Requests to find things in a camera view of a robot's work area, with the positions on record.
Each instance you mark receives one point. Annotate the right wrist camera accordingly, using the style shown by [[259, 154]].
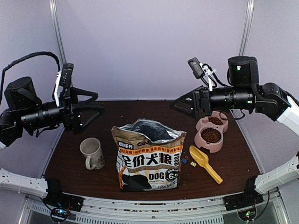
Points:
[[203, 72]]

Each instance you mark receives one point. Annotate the aluminium front rail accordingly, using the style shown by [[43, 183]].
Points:
[[209, 210]]

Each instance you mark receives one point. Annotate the cream ceramic mug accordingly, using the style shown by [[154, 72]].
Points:
[[92, 151]]

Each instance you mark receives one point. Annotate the brown kibble in pink bowl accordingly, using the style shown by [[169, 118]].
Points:
[[215, 120]]

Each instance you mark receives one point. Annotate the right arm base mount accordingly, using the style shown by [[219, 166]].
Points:
[[245, 205]]

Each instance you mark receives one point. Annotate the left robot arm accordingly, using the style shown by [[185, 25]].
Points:
[[27, 113]]

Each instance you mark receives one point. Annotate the brown kibble in steel bowl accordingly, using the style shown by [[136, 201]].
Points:
[[211, 135]]

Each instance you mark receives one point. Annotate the steel bowl insert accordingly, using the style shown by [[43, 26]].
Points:
[[211, 135]]

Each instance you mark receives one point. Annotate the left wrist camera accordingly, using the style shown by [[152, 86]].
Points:
[[63, 80]]

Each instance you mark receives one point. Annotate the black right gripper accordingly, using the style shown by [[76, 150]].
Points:
[[199, 99]]

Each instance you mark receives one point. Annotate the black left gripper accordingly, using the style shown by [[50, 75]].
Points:
[[72, 121]]

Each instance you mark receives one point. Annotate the pink double pet bowl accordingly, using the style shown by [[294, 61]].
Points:
[[209, 135]]

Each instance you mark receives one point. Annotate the yellow plastic scoop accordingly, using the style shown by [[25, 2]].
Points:
[[203, 161]]

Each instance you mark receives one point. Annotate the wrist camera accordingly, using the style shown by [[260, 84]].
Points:
[[63, 80], [203, 72]]

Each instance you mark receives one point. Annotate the dog food bag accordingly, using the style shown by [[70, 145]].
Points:
[[148, 156]]

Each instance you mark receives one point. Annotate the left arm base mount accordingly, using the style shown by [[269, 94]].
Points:
[[61, 206]]

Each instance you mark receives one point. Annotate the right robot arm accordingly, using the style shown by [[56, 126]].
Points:
[[245, 93]]

